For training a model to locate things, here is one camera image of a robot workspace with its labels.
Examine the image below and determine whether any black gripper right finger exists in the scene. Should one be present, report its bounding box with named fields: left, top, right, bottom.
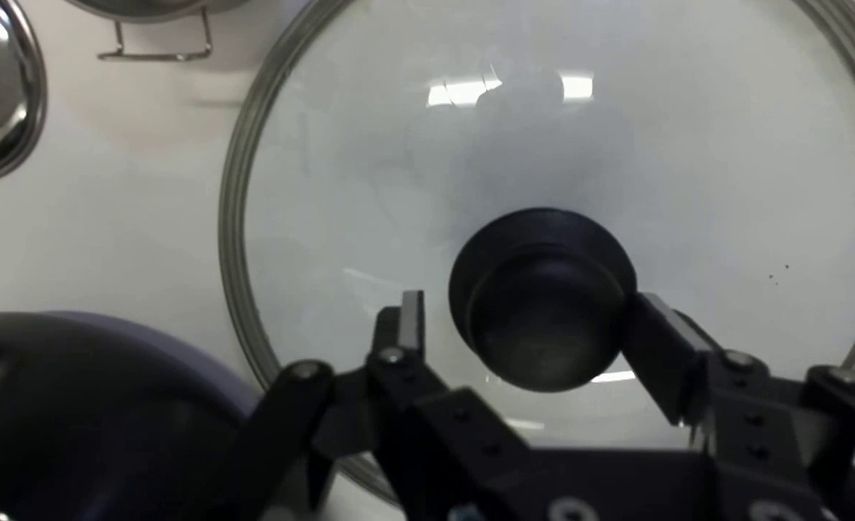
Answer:
left=625, top=293, right=720, bottom=425

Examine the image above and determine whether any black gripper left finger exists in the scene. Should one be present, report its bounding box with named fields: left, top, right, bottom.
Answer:
left=370, top=289, right=426, bottom=380

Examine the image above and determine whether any glass pot lid black knob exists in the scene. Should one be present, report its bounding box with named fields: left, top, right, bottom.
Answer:
left=213, top=0, right=855, bottom=504

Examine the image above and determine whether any black cooking pot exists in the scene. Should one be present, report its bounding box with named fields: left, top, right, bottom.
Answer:
left=0, top=312, right=258, bottom=521

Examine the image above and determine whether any small steel pot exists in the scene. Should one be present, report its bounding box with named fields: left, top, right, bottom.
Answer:
left=65, top=0, right=245, bottom=63

